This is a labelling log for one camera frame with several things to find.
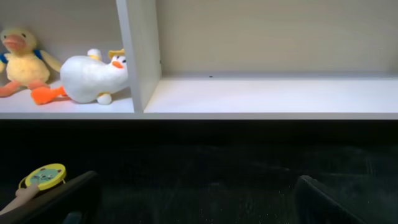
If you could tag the yellow plush duck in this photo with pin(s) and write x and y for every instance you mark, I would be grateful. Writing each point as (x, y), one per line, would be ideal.
(26, 67)

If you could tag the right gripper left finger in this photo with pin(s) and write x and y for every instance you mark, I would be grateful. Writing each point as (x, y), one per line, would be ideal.
(71, 196)

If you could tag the white plush goose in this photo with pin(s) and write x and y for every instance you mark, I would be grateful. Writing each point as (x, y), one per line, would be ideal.
(90, 77)

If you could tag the yellow rattle drum toy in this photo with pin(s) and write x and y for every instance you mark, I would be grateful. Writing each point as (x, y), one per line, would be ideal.
(46, 175)

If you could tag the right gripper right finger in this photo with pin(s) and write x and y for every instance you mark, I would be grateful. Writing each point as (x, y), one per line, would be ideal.
(317, 205)

